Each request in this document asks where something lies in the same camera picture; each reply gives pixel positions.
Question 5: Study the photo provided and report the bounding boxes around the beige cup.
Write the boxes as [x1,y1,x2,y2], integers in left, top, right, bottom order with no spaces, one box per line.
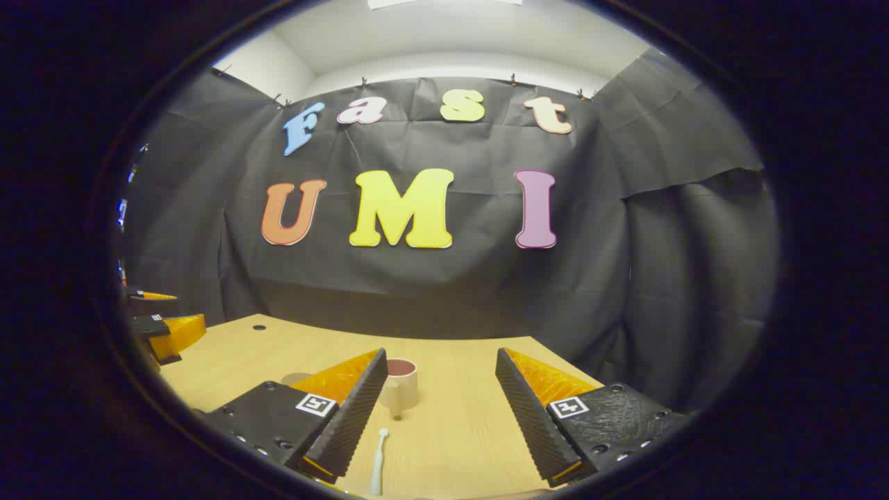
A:
[379,358,419,421]

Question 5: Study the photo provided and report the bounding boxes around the white toothbrush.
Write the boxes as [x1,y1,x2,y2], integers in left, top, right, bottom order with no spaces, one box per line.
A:
[369,428,390,497]

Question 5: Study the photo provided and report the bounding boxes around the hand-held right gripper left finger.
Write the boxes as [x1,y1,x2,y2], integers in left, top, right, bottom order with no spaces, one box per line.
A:
[198,347,390,485]

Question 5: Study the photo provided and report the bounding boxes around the wooden desktop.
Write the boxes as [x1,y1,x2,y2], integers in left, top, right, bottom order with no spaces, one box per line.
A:
[158,314,605,500]

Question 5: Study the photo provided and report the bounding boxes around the black backdrop cloth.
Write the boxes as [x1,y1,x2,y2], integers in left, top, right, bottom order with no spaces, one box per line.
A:
[125,49,779,417]

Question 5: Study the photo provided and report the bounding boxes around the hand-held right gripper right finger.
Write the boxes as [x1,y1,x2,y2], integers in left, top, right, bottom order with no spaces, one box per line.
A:
[495,347,692,488]

